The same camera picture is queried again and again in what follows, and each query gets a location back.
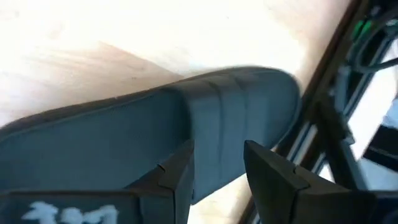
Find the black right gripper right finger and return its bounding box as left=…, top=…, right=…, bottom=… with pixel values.
left=244, top=140, right=377, bottom=224

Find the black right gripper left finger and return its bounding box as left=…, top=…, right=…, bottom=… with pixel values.
left=126, top=139, right=196, bottom=224

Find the black slide sandal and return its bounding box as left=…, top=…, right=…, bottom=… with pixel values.
left=0, top=65, right=303, bottom=206

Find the black aluminium table frame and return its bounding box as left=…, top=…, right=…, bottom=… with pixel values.
left=242, top=0, right=398, bottom=224

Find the green cable plug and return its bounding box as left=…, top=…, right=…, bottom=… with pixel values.
left=353, top=19, right=374, bottom=40

